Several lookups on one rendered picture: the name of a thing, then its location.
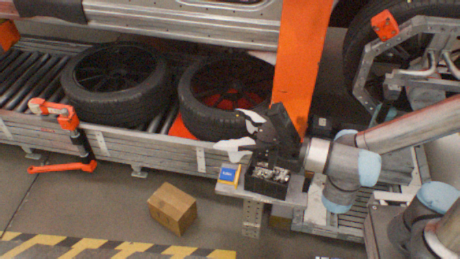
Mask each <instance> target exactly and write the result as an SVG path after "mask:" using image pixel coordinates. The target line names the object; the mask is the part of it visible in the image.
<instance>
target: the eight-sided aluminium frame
mask: <svg viewBox="0 0 460 259"><path fill-rule="evenodd" d="M441 28H442V29H441ZM398 31H399V34H397V35H395V36H394V37H392V38H390V39H388V40H386V41H385V42H383V41H382V40H381V39H380V38H379V37H378V38H376V39H375V40H374V41H372V42H370V43H369V44H367V45H366V46H365V48H364V50H363V54H362V57H361V59H360V61H359V65H358V67H357V71H356V74H355V78H354V81H353V85H352V89H353V94H354V96H355V97H356V98H357V99H358V100H359V101H360V103H361V104H362V105H363V106H364V108H365V109H367V110H368V111H369V113H370V114H371V115H372V116H374V113H375V111H376V107H377V106H378V103H377V102H376V101H375V100H374V98H373V97H372V96H371V94H370V93H369V92H368V91H367V90H366V89H365V88H364V87H363V86H364V85H365V83H366V80H367V77H368V73H369V71H370V67H371V65H372V61H373V59H374V57H375V56H377V55H379V54H380V53H383V52H385V51H387V50H388V49H391V48H392V47H394V45H397V44H398V43H400V42H402V41H404V40H406V39H408V38H410V37H412V36H414V35H416V34H417V33H419V32H424V33H431V34H434V33H439V34H445V35H451V34H452V35H458V36H460V19H457V18H443V17H434V16H425V15H423V16H421V15H416V16H415V17H413V18H410V19H409V21H407V22H406V23H403V24H402V25H399V26H398ZM397 111H398V113H397V115H396V116H395V118H396V117H399V116H402V115H404V114H406V113H409V112H405V111H400V110H397Z"/></svg>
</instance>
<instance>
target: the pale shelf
mask: <svg viewBox="0 0 460 259"><path fill-rule="evenodd" d="M238 166H239V165H234V164H227V163H222V166H221V168H222V167H225V168H230V169H235V170H236V171H238ZM221 168H220V170H221ZM246 169H247V166H241V170H240V175H239V178H238V184H237V187H236V189H235V188H234V185H232V184H224V183H220V182H218V180H217V182H216V187H215V194H217V195H225V196H229V197H236V198H241V199H248V200H253V201H260V202H264V203H268V204H276V205H280V206H287V207H291V208H299V209H303V210H306V209H307V204H308V194H305V193H301V191H302V187H303V181H304V178H305V176H302V175H294V174H292V176H291V179H290V184H289V188H288V190H287V195H286V198H285V201H281V200H278V199H274V198H271V197H267V196H263V195H259V194H257V193H252V192H251V191H249V190H245V189H244V177H245V176H244V174H245V172H246Z"/></svg>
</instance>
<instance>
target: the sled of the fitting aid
mask: <svg viewBox="0 0 460 259"><path fill-rule="evenodd" d="M338 132H341V125H332V130H331V138H332V139H335V136H336V134H337V133H338ZM412 179H413V175H412V173H408V172H403V171H395V170H390V169H381V170H380V173H379V178H378V180H377V181H378V182H385V183H390V184H399V185H403V186H409V185H410V183H411V181H412Z"/></svg>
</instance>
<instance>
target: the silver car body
mask: <svg viewBox="0 0 460 259"><path fill-rule="evenodd" d="M82 6H83V9H84V14H85V16H86V19H87V22H88V25H80V24H78V23H69V22H66V21H63V20H62V19H59V18H53V17H45V16H36V17H34V18H21V17H20V16H19V13H18V11H17V9H16V7H15V5H14V2H13V0H0V18H3V19H14V20H15V21H27V22H34V23H45V24H52V25H63V26H70V27H82V28H88V29H100V31H107V32H118V33H125V34H136V35H143V36H153V37H159V38H168V39H174V40H184V41H189V42H198V43H203V44H209V45H219V46H225V47H235V48H243V49H254V50H260V51H271V52H277V46H278V39H279V28H280V22H281V11H282V9H283V0H83V1H82Z"/></svg>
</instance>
